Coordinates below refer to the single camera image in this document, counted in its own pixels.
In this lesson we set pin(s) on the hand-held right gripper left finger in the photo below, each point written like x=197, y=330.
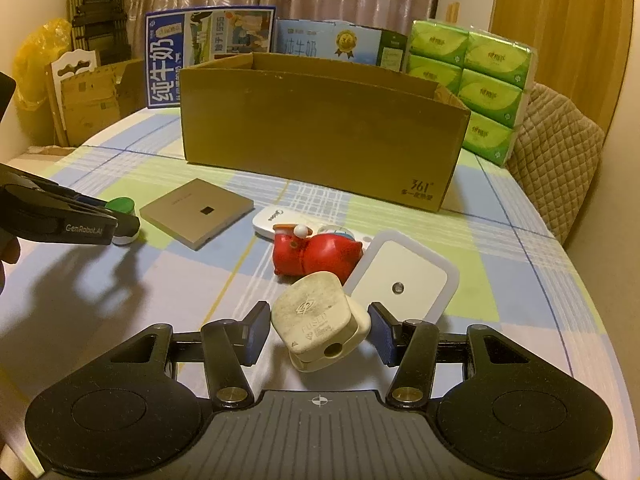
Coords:
x=257, y=332

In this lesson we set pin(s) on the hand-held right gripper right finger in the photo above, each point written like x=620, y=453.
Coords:
x=382, y=332

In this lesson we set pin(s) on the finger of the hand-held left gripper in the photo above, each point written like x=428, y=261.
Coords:
x=50, y=191
x=60, y=221

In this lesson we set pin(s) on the cream electrical plug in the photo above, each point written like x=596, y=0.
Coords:
x=310, y=315

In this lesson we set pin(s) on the green capped white container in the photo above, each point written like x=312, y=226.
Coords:
x=125, y=210

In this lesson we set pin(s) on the red toy figurine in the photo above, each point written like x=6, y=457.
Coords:
x=320, y=255

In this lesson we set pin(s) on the white remote control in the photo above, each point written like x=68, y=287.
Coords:
x=270, y=220

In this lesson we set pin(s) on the brown cardboard box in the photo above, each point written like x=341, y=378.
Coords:
x=320, y=130

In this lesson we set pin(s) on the person's left hand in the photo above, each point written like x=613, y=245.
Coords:
x=7, y=260

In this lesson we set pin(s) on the yellow plastic bag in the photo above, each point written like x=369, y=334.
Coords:
x=40, y=55

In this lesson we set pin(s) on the white square night light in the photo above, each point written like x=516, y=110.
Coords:
x=400, y=272

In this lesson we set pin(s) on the flattened cardboard cartons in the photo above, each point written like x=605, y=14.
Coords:
x=90, y=100

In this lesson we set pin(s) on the folded black trolley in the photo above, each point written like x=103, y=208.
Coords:
x=97, y=15

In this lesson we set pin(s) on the flat brown box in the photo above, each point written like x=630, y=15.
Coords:
x=195, y=210

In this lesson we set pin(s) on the dark blue milk carton box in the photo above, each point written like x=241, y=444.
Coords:
x=200, y=35

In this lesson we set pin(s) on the chair with quilted beige cover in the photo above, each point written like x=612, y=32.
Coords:
x=555, y=160

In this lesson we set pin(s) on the pack of green tissue packets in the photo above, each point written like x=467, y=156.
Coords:
x=480, y=85

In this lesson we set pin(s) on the light blue milk carton box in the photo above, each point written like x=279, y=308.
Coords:
x=320, y=42

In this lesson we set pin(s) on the wooden door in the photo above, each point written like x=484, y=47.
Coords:
x=560, y=35

